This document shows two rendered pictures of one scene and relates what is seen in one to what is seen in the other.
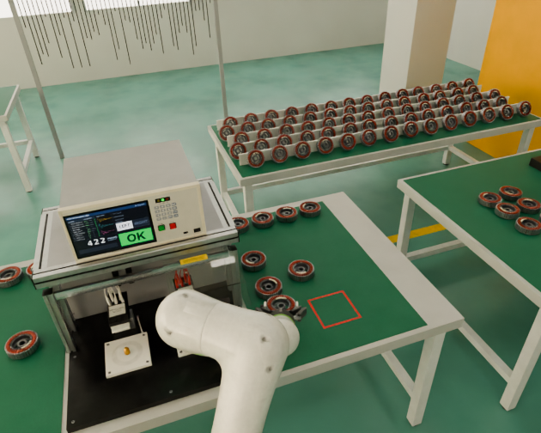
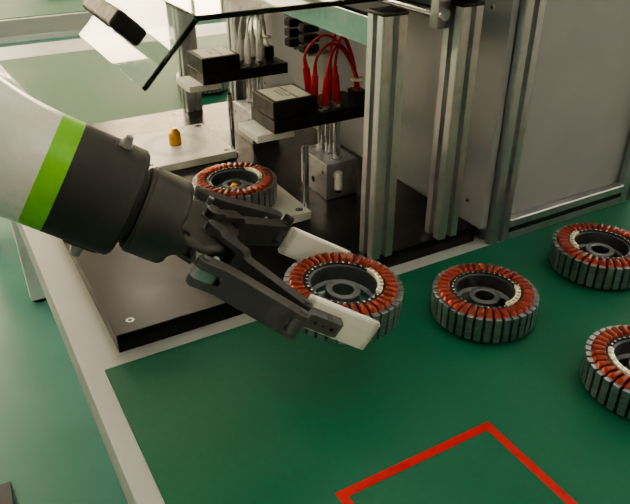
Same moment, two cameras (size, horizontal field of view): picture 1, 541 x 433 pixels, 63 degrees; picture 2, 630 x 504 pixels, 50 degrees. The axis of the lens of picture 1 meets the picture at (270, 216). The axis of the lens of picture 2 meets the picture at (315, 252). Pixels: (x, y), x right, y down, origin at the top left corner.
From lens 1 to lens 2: 1.45 m
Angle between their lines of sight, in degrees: 64
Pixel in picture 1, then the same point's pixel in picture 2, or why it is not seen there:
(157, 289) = (353, 123)
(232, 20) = not seen: outside the picture
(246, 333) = not seen: outside the picture
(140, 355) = (168, 156)
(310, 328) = (326, 446)
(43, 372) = (151, 108)
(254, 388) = not seen: outside the picture
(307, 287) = (569, 416)
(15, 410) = (79, 108)
